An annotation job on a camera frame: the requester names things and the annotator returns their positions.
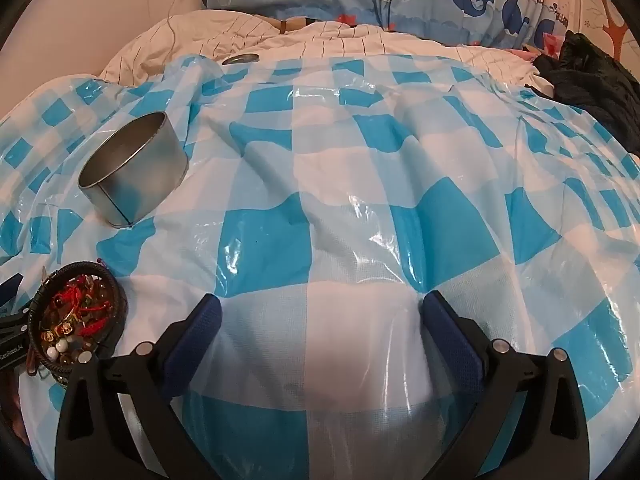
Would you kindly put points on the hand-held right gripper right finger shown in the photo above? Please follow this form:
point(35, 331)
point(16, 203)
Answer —
point(450, 340)

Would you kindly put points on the white striped duvet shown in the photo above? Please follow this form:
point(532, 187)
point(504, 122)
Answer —
point(320, 42)

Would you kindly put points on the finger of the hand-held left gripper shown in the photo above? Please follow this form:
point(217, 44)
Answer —
point(10, 287)

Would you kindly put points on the blue checkered plastic sheet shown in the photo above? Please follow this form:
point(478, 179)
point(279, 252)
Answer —
point(350, 185)

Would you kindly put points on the orange tree wall sticker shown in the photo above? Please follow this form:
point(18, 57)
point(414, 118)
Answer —
point(614, 32)

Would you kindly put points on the round metal tin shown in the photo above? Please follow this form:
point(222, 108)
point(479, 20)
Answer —
point(142, 180)

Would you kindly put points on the pink cloth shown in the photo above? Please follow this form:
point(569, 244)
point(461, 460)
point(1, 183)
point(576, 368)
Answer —
point(550, 45)

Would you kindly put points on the round metal tin lid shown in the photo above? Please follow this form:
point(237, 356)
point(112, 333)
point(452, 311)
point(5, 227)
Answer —
point(240, 59)

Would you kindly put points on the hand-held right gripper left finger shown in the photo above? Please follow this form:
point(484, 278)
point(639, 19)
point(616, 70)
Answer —
point(197, 335)

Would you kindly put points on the dark clothing pile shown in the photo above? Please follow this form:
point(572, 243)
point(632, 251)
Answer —
point(595, 80)

